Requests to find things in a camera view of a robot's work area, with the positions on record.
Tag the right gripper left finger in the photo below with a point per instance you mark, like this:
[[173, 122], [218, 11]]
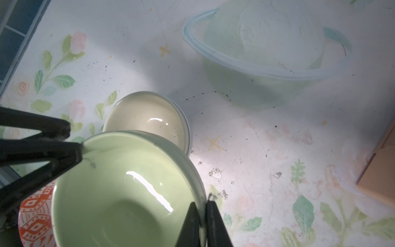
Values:
[[190, 233]]

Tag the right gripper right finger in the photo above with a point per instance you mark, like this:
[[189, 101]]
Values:
[[217, 235]]

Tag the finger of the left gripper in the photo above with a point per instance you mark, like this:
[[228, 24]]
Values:
[[49, 127], [59, 156]]

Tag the light green bowl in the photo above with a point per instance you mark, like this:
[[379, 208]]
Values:
[[131, 189]]

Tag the red patterned bowl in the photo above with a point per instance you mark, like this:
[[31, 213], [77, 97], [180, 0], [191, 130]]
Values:
[[34, 222]]

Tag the cream bowl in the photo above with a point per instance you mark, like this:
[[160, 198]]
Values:
[[149, 112]]

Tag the white bowl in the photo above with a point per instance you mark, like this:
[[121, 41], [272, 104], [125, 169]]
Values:
[[186, 126]]

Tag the peach plastic file organizer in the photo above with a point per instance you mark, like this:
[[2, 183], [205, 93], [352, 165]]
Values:
[[378, 179]]

